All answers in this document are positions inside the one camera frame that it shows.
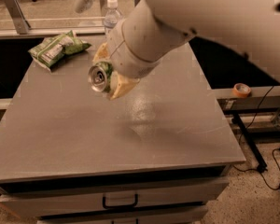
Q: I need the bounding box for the grey drawer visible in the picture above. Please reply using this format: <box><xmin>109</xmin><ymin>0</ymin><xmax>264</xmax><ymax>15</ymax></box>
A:
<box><xmin>0</xmin><ymin>176</ymin><xmax>228</xmax><ymax>217</ymax></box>
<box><xmin>36</xmin><ymin>205</ymin><xmax>208</xmax><ymax>224</ymax></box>

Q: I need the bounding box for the grey top drawer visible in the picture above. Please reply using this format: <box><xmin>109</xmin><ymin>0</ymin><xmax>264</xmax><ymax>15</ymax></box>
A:
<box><xmin>0</xmin><ymin>176</ymin><xmax>228</xmax><ymax>217</ymax></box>

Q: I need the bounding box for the left metal railing bracket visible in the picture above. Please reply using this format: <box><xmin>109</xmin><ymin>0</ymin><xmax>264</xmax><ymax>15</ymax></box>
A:
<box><xmin>3</xmin><ymin>0</ymin><xmax>30</xmax><ymax>35</ymax></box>

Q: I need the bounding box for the black drawer handle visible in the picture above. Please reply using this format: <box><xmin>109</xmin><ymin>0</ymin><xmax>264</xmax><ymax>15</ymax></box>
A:
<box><xmin>102</xmin><ymin>194</ymin><xmax>138</xmax><ymax>210</ymax></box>

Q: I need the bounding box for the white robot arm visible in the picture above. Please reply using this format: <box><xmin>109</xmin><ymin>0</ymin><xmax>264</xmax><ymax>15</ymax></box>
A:
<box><xmin>90</xmin><ymin>0</ymin><xmax>280</xmax><ymax>99</ymax></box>

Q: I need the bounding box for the green soda can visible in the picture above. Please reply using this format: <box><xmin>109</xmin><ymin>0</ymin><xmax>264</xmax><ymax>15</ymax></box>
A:
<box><xmin>88</xmin><ymin>61</ymin><xmax>113</xmax><ymax>93</ymax></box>

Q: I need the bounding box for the clear plastic water bottle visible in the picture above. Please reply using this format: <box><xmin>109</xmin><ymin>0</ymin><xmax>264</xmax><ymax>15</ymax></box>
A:
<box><xmin>104</xmin><ymin>0</ymin><xmax>123</xmax><ymax>35</ymax></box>

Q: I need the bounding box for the black metal stand leg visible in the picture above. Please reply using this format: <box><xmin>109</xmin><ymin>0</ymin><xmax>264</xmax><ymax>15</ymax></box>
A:
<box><xmin>232</xmin><ymin>112</ymin><xmax>267</xmax><ymax>174</ymax></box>

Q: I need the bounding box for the orange tape roll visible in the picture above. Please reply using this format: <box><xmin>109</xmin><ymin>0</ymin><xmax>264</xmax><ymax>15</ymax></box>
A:
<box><xmin>232</xmin><ymin>83</ymin><xmax>251</xmax><ymax>98</ymax></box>

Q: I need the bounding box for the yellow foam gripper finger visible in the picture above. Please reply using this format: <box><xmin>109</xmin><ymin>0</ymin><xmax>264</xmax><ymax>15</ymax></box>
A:
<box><xmin>92</xmin><ymin>43</ymin><xmax>109</xmax><ymax>63</ymax></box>
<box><xmin>108</xmin><ymin>71</ymin><xmax>140</xmax><ymax>100</ymax></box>

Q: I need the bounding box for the green snack bag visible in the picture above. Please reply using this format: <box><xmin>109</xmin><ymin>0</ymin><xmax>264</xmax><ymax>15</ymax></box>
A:
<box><xmin>28</xmin><ymin>31</ymin><xmax>91</xmax><ymax>71</ymax></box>

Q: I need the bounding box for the grey lower drawer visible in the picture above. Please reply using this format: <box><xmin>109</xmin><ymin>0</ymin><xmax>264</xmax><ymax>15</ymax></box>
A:
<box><xmin>36</xmin><ymin>205</ymin><xmax>208</xmax><ymax>224</ymax></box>

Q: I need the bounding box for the black power cable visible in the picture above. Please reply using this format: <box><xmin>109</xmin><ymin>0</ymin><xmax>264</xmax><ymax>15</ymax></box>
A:
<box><xmin>232</xmin><ymin>85</ymin><xmax>280</xmax><ymax>194</ymax></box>

